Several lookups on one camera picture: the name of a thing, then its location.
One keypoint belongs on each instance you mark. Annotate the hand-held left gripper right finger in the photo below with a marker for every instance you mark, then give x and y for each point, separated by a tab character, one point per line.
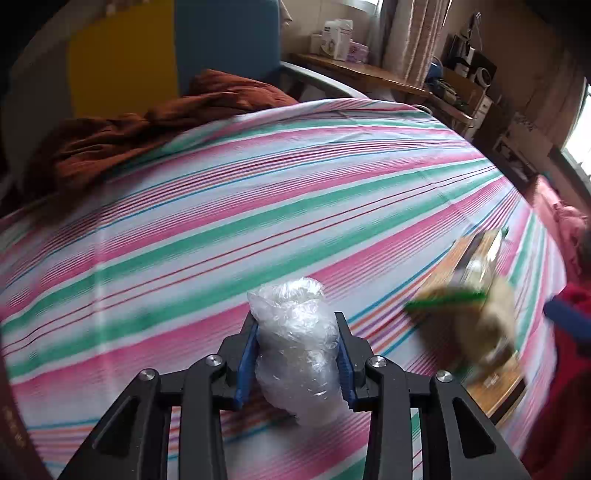
345	364

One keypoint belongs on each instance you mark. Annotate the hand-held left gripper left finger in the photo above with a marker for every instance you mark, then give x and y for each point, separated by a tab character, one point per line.
244	364

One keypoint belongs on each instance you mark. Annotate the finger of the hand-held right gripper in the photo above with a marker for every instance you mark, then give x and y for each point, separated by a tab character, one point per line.
565	316

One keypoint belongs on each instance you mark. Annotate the bubble wrap wad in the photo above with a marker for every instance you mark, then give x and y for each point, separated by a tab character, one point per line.
295	350

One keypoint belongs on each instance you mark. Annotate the wooden board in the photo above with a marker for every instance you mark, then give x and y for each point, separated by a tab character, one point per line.
503	387

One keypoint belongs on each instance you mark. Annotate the red garment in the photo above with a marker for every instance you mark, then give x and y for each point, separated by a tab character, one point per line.
563	406

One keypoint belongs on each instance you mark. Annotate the pink cloth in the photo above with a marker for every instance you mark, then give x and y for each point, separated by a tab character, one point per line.
561	217

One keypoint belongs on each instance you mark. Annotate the striped bed sheet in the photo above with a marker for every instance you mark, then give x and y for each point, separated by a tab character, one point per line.
231	207

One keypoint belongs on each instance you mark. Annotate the window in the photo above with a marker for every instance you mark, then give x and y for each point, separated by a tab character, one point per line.
579	138

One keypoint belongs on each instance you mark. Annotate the brown cloth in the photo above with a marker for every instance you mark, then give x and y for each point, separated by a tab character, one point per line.
138	134

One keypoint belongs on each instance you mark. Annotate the black white device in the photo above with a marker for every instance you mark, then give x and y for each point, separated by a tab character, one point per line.
475	64

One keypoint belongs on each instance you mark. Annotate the blue bowl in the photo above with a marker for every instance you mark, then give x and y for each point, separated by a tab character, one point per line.
437	71

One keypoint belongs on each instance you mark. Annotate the wooden desk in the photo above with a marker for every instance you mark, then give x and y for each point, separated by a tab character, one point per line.
378	78

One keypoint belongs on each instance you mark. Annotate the purple tissue box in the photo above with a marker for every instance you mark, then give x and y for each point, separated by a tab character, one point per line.
360	51

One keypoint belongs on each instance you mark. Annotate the patterned curtain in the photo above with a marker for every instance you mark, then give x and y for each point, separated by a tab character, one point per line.
415	37

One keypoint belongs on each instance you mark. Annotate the white printed carton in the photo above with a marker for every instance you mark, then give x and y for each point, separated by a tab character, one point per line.
337	39

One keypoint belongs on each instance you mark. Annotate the grey yellow blue headboard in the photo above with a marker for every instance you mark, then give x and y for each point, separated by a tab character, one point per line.
120	60

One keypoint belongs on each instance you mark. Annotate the white bed rail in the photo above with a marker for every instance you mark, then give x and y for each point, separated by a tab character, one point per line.
318	78

